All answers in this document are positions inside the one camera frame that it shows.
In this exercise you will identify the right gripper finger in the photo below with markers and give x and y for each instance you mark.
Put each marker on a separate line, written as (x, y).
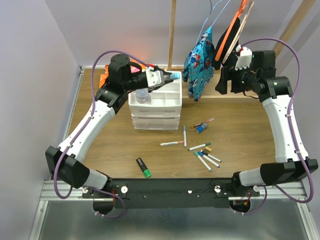
(225, 76)
(235, 84)

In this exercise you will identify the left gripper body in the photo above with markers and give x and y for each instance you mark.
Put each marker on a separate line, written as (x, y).
(136, 80)

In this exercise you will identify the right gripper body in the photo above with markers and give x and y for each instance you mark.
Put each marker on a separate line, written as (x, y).
(247, 77)

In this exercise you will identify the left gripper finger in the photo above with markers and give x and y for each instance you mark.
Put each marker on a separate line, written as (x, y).
(154, 88)
(165, 74)

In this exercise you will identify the clear jar of paperclips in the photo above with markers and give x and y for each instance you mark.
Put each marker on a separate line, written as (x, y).
(143, 96)

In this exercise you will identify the light blue highlighter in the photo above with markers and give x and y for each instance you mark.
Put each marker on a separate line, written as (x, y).
(174, 76)

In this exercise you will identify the white plastic drawer organizer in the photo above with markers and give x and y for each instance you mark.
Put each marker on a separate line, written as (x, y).
(164, 111)

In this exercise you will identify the black green highlighter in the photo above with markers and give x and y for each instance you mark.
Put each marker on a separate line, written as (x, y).
(143, 168)

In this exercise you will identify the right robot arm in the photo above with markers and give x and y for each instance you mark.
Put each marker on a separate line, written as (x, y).
(256, 71)

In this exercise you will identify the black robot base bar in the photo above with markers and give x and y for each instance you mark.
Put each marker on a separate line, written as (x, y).
(168, 193)

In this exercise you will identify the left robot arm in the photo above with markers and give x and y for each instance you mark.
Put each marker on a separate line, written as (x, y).
(125, 74)

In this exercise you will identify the black garment on hanger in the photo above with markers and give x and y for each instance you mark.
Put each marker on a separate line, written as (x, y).
(216, 64)

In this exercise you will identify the blue patterned shirt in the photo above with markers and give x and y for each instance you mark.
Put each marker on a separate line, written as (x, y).
(197, 69)

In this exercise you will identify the orange red pen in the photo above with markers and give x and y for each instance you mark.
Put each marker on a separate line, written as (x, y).
(199, 124)

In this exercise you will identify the orange tie-dye cloth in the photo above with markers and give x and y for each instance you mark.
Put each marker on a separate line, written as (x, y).
(103, 77)

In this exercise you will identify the blue grey stamp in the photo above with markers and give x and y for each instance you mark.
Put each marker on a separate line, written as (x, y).
(201, 128)

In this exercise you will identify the green capped white marker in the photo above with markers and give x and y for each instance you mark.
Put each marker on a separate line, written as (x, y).
(199, 146)

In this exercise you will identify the peach capped white marker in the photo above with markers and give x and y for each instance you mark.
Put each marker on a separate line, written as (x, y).
(171, 143)

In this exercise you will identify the purple capped white marker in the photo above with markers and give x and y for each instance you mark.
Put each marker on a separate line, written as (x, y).
(184, 136)

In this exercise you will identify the small tan eraser block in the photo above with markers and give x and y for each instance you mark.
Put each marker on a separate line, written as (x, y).
(208, 149)

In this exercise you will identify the black capped white marker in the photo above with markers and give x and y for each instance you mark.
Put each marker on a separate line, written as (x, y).
(210, 156)

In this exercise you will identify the teal capped white marker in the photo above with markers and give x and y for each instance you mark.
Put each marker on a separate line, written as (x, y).
(202, 161)

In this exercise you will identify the blue capped white marker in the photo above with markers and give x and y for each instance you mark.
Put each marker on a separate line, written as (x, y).
(209, 159)

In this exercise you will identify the orange hanger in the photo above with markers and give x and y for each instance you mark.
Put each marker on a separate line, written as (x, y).
(228, 30)

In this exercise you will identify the wooden hanger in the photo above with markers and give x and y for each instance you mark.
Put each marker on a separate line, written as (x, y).
(238, 33)

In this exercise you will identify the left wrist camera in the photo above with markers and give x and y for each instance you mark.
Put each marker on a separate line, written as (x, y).
(154, 77)

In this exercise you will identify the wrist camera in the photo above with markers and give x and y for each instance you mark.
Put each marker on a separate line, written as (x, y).
(244, 59)
(154, 77)

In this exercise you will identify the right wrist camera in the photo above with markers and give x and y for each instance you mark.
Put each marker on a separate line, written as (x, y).
(244, 59)

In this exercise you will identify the wooden clothes rack frame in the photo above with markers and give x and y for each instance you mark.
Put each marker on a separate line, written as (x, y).
(295, 29)

